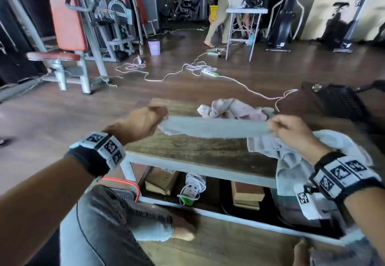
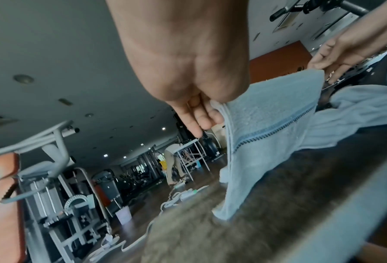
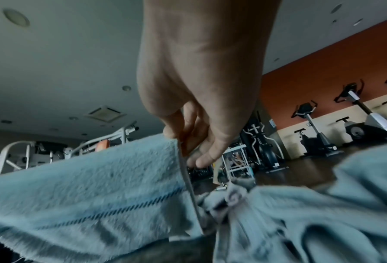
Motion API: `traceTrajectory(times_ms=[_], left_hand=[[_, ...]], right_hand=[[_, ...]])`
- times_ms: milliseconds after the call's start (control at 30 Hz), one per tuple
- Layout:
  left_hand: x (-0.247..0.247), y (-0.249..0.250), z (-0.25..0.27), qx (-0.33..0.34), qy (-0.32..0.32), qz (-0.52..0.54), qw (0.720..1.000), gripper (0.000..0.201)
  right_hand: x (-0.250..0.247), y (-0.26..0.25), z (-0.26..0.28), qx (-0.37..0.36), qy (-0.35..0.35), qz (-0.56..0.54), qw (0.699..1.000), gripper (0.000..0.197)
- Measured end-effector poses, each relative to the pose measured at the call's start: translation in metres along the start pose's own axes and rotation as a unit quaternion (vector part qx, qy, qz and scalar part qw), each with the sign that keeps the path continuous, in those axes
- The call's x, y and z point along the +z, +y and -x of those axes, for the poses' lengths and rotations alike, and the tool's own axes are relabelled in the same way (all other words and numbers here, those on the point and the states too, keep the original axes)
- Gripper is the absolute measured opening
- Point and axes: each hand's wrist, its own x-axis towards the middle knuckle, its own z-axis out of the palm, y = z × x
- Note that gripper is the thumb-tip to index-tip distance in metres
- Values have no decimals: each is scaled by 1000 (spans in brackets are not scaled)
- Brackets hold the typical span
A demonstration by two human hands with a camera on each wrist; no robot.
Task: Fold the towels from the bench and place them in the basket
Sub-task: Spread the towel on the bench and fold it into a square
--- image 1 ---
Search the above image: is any person's left hand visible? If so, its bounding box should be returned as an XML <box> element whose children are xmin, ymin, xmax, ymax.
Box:
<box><xmin>102</xmin><ymin>105</ymin><xmax>170</xmax><ymax>147</ymax></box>

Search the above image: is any person's right hand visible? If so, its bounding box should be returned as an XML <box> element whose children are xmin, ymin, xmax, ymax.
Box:
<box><xmin>267</xmin><ymin>114</ymin><xmax>332</xmax><ymax>165</ymax></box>

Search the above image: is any heap of grey towels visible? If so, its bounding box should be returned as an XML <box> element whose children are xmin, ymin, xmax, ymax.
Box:
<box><xmin>196</xmin><ymin>97</ymin><xmax>381</xmax><ymax>246</ymax></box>

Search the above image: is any black basket orange rim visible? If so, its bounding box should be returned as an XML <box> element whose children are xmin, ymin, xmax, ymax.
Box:
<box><xmin>101</xmin><ymin>175</ymin><xmax>142</xmax><ymax>204</ymax></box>

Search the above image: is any grey towel striped border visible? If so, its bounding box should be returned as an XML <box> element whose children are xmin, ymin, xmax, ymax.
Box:
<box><xmin>157</xmin><ymin>115</ymin><xmax>276</xmax><ymax>140</ymax></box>

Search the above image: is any person's right forearm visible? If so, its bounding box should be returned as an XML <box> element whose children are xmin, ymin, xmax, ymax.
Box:
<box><xmin>342</xmin><ymin>185</ymin><xmax>385</xmax><ymax>262</ymax></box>

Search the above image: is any person's left forearm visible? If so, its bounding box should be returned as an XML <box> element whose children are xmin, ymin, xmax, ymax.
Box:
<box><xmin>0</xmin><ymin>155</ymin><xmax>97</xmax><ymax>266</ymax></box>

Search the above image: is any person's left leg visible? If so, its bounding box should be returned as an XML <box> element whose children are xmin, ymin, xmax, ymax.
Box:
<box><xmin>58</xmin><ymin>184</ymin><xmax>176</xmax><ymax>266</ymax></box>

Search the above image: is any person's right foot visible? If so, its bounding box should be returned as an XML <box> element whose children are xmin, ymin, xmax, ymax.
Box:
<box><xmin>292</xmin><ymin>238</ymin><xmax>314</xmax><ymax>266</ymax></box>

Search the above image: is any black wristband with marker tags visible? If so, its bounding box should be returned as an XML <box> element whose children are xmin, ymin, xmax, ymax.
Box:
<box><xmin>309</xmin><ymin>150</ymin><xmax>385</xmax><ymax>204</ymax></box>
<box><xmin>64</xmin><ymin>130</ymin><xmax>128</xmax><ymax>178</ymax></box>

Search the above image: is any black perforated platform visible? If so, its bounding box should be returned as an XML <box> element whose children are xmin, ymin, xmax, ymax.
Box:
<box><xmin>302</xmin><ymin>79</ymin><xmax>385</xmax><ymax>135</ymax></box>

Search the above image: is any cardboard box with label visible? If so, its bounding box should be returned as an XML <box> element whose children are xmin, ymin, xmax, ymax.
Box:
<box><xmin>144</xmin><ymin>166</ymin><xmax>182</xmax><ymax>197</ymax></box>

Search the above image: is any low wooden table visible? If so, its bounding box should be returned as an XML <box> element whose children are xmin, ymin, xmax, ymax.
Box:
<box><xmin>120</xmin><ymin>150</ymin><xmax>347</xmax><ymax>248</ymax></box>

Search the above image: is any purple waste bin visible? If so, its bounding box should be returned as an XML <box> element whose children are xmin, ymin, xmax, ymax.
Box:
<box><xmin>146</xmin><ymin>38</ymin><xmax>162</xmax><ymax>57</ymax></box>

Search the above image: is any plain cardboard box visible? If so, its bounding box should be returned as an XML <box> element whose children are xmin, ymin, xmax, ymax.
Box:
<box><xmin>230</xmin><ymin>180</ymin><xmax>266</xmax><ymax>212</ymax></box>

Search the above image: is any white green socket adapter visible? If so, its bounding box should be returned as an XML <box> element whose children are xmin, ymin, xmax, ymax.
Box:
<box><xmin>176</xmin><ymin>172</ymin><xmax>208</xmax><ymax>207</ymax></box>

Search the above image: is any grey weight machine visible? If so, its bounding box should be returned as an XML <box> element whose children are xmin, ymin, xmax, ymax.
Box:
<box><xmin>80</xmin><ymin>0</ymin><xmax>138</xmax><ymax>63</ymax></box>

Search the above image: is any black elliptical trainer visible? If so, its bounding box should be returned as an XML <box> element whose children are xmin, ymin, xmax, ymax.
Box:
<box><xmin>264</xmin><ymin>0</ymin><xmax>312</xmax><ymax>53</ymax></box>

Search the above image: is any black gym equipment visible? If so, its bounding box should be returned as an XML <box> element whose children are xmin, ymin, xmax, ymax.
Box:
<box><xmin>309</xmin><ymin>0</ymin><xmax>385</xmax><ymax>54</ymax></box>

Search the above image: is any orange padded gym machine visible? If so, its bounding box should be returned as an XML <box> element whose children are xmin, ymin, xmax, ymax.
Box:
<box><xmin>0</xmin><ymin>0</ymin><xmax>111</xmax><ymax>96</ymax></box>

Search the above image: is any row of black gym machines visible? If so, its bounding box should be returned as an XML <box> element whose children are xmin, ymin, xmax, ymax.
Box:
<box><xmin>158</xmin><ymin>0</ymin><xmax>212</xmax><ymax>24</ymax></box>

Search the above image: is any white folding table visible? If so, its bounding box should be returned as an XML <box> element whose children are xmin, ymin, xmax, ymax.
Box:
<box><xmin>224</xmin><ymin>6</ymin><xmax>270</xmax><ymax>63</ymax></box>

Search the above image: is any thin white tether cable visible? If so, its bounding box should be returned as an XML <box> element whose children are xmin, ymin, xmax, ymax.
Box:
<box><xmin>98</xmin><ymin>74</ymin><xmax>124</xmax><ymax>89</ymax></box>

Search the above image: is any looped white cable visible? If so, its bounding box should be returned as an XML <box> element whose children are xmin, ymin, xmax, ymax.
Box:
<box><xmin>115</xmin><ymin>58</ymin><xmax>188</xmax><ymax>83</ymax></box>

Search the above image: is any long white cable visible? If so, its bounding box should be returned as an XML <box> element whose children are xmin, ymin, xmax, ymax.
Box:
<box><xmin>217</xmin><ymin>74</ymin><xmax>300</xmax><ymax>113</ymax></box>

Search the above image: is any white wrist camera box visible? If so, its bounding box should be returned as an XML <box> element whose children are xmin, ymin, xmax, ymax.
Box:
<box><xmin>292</xmin><ymin>182</ymin><xmax>340</xmax><ymax>221</ymax></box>

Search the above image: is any tangled white cable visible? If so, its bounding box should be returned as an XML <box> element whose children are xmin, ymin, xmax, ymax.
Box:
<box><xmin>182</xmin><ymin>46</ymin><xmax>227</xmax><ymax>78</ymax></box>

